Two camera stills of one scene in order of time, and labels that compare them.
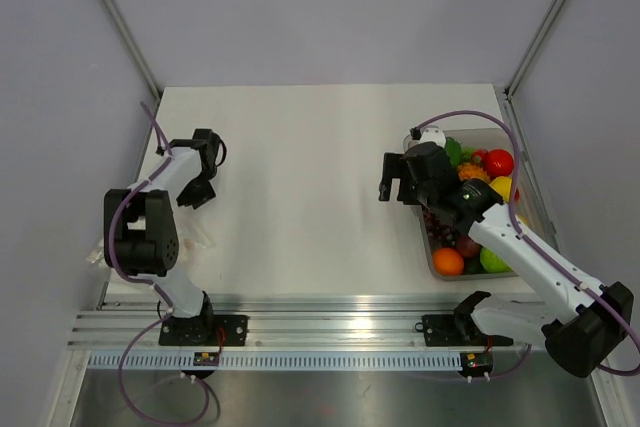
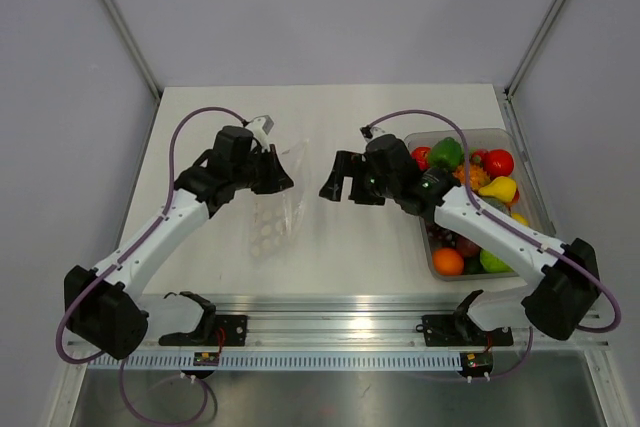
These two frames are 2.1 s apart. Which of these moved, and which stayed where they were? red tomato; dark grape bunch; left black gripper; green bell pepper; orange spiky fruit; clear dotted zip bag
Moved: clear dotted zip bag; left black gripper
Stayed: orange spiky fruit; red tomato; dark grape bunch; green bell pepper
